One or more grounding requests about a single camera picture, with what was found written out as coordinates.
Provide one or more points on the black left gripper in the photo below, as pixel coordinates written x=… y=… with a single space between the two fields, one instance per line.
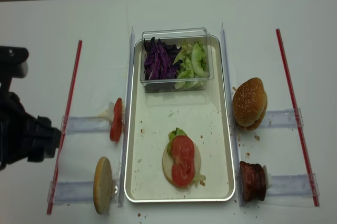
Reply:
x=22 y=135

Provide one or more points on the tomato slice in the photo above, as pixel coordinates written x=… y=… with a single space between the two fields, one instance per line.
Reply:
x=183 y=172
x=182 y=147

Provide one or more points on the stack of tomato slices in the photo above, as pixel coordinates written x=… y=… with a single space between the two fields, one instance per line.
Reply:
x=117 y=121

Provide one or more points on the green lettuce leaf on bun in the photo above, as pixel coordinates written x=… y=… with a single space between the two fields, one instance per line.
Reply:
x=171 y=136

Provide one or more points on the green lettuce pieces in container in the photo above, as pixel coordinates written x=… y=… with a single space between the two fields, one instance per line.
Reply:
x=193 y=61

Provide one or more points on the stack of sliced meat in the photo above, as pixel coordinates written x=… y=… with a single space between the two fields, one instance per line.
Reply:
x=253 y=180

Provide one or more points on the white block behind meat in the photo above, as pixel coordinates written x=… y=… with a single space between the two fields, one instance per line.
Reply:
x=266 y=177

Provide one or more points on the left red tape strip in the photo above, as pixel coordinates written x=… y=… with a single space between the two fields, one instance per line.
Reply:
x=67 y=112

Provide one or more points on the red tape strip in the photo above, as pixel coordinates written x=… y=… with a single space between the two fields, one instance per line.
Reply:
x=314 y=190
x=67 y=112

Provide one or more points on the clear acrylic holder upper left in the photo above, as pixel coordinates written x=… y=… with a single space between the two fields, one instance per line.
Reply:
x=84 y=124

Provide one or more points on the clear acrylic holder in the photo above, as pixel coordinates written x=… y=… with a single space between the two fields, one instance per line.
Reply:
x=84 y=124
x=70 y=192
x=289 y=118
x=294 y=185

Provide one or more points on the clear acrylic holder lower left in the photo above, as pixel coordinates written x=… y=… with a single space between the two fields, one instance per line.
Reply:
x=70 y=192

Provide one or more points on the upright bun half left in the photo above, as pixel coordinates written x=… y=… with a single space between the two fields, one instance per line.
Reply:
x=102 y=186

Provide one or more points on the white block behind tomatoes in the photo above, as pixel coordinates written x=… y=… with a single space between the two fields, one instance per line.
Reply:
x=110 y=112

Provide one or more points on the bottom bun slice on tray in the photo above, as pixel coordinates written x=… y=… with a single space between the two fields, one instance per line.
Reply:
x=167 y=163

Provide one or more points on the shredded purple cabbage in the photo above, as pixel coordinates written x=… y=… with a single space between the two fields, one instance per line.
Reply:
x=159 y=60

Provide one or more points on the clear plastic salad container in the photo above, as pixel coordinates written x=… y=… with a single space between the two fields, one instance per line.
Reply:
x=178 y=37

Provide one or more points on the sesame seed burger bun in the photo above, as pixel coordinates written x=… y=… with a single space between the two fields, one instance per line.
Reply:
x=249 y=104

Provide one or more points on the clear acrylic holder upper right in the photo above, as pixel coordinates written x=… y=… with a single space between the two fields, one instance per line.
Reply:
x=289 y=118

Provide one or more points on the clear acrylic holder lower right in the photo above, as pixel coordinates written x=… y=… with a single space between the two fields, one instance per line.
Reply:
x=294 y=185

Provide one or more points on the right red tape strip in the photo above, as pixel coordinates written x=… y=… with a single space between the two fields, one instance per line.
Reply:
x=314 y=190

